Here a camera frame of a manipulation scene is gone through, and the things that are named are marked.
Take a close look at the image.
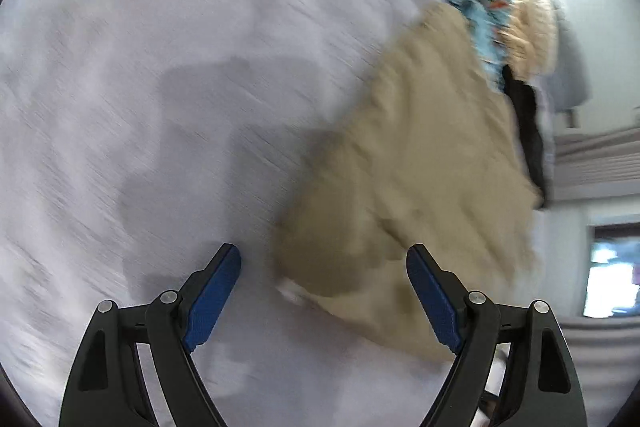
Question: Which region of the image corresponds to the tan puffer jacket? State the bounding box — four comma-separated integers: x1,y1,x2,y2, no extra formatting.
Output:
273,3,541,362

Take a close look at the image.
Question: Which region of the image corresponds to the black garment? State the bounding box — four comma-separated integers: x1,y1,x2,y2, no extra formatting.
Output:
501,65,548,209

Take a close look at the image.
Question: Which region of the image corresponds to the grey pillow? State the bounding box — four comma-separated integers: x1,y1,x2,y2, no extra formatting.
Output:
548,16,591,114

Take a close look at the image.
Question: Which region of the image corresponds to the lavender fleece bed blanket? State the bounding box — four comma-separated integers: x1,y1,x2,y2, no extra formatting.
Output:
1,0,452,426

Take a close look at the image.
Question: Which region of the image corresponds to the beige striped knit garment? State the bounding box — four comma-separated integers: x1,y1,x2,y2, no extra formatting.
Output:
500,0,559,82

